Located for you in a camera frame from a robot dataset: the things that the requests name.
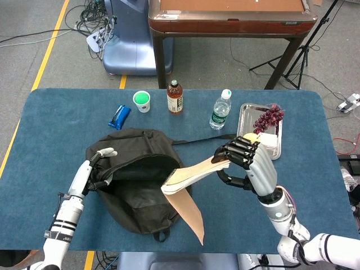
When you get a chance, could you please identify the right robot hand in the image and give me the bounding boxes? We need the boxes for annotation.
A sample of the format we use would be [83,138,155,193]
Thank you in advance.
[211,136,278,197]

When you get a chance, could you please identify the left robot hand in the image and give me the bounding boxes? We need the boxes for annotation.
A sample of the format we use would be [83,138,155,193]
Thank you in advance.
[67,147,118,199]

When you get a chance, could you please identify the black fabric backpack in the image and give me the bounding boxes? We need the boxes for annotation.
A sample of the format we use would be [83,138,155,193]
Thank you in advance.
[85,128,239,242]

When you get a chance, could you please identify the brown kraft spiral notebook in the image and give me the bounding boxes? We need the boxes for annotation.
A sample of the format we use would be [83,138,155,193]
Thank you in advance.
[160,156,232,246]

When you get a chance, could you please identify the blue carpet table cover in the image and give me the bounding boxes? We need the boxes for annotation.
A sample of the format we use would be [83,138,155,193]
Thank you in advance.
[0,88,354,251]

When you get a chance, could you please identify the white block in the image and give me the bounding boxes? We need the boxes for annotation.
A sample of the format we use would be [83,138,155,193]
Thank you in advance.
[258,133,278,147]

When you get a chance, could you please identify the red grape bunch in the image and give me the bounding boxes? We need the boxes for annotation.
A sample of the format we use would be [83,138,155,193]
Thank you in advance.
[253,103,285,135]

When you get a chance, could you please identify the steel tray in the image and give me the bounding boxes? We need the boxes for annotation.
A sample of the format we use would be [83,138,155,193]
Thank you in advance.
[236,102,283,160]

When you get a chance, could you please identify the clear water bottle green label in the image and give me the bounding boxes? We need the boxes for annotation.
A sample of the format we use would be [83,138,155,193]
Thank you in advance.
[209,88,232,131]

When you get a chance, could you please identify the blue snack packet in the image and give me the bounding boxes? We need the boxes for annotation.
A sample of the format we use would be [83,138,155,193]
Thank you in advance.
[108,105,132,130]

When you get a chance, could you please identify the grey sneaker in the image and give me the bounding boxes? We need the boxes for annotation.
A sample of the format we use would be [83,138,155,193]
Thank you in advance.
[340,165,360,195]

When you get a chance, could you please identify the paper cup with green liquid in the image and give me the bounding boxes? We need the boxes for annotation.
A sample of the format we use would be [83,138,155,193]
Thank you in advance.
[132,90,151,114]

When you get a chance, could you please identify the amber tea bottle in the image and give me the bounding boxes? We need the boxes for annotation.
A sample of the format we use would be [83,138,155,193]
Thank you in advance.
[166,79,184,115]

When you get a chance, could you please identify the black tripod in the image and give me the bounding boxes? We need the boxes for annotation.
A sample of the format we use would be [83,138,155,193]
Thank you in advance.
[249,0,340,91]

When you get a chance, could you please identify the blue-grey robot torso base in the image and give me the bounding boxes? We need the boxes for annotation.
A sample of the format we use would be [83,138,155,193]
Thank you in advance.
[116,251,240,270]

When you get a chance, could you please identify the white power strip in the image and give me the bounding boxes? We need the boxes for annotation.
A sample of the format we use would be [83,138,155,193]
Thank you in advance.
[85,26,113,53]

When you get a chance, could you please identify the brown mahjong table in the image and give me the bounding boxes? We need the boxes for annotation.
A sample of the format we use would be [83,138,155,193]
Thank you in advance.
[148,0,318,90]

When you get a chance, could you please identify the red cable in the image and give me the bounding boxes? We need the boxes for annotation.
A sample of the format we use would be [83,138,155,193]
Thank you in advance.
[333,137,360,155]

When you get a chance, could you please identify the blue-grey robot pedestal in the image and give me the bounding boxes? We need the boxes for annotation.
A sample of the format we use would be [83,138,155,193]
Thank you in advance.
[102,0,174,76]

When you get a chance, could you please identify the black floor cable bundle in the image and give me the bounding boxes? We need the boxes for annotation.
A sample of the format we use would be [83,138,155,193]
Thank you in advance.
[64,0,116,60]

